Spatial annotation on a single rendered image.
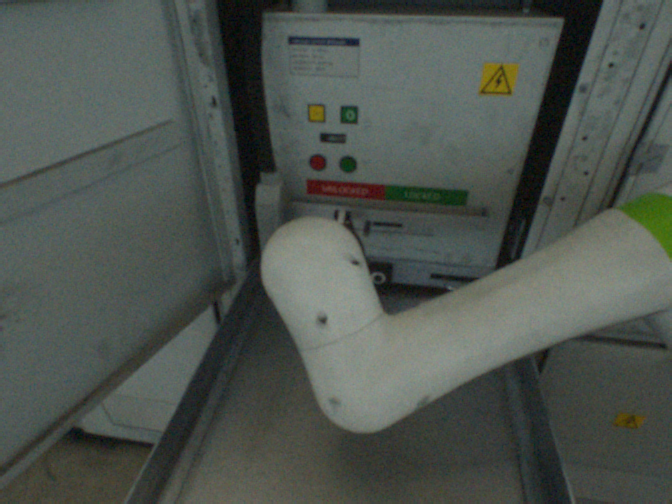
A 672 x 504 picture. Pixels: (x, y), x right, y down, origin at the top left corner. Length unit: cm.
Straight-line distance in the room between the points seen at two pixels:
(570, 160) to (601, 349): 45
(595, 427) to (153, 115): 121
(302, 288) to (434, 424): 43
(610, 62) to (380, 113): 35
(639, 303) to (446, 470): 38
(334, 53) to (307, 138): 16
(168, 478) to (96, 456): 116
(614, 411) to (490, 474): 59
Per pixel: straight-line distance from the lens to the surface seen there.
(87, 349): 84
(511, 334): 44
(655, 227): 50
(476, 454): 75
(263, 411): 76
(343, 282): 40
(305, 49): 78
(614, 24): 77
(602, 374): 115
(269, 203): 78
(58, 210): 72
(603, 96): 79
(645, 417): 130
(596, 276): 47
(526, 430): 79
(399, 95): 78
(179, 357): 127
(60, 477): 190
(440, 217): 83
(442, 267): 93
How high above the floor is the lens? 148
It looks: 36 degrees down
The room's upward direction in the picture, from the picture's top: straight up
